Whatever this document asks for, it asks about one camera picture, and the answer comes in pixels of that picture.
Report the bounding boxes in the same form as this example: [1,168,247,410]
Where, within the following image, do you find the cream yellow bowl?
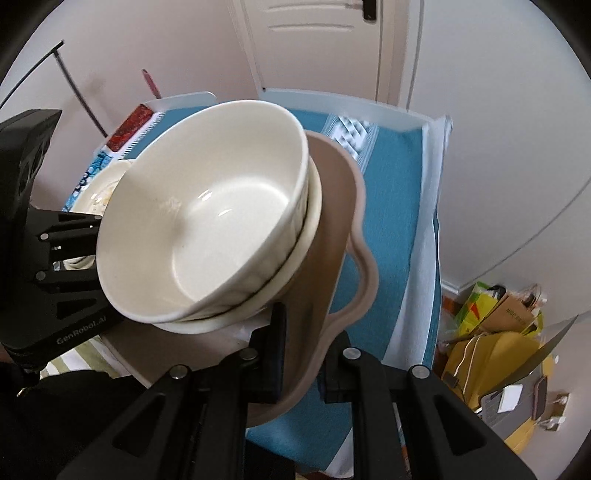
[155,159,322,335]

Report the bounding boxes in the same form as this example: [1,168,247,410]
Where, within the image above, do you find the pink handled bowl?
[100,132,379,427]

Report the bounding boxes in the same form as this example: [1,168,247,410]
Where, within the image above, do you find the white duck cartoon plate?
[62,158,136,271]

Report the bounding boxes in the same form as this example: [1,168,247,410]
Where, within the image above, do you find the white ribbed bowl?
[96,100,310,324]

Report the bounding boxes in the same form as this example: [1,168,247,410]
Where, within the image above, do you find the yellow paper bag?
[441,332,554,454]

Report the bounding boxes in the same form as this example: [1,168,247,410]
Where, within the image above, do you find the teal woven tablecloth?
[59,105,445,476]

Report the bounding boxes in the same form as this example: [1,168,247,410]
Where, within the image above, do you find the brown paper bag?
[477,283,547,337]

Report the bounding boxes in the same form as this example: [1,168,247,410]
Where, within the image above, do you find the red rectangular box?
[106,104,154,152]

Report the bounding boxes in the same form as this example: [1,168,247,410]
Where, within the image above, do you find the black metal stand pole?
[1,38,107,140]

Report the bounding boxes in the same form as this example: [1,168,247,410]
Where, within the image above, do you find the white door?
[228,1,416,105]

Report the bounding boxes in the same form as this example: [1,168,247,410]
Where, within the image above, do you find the black door handle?
[346,0,378,23]

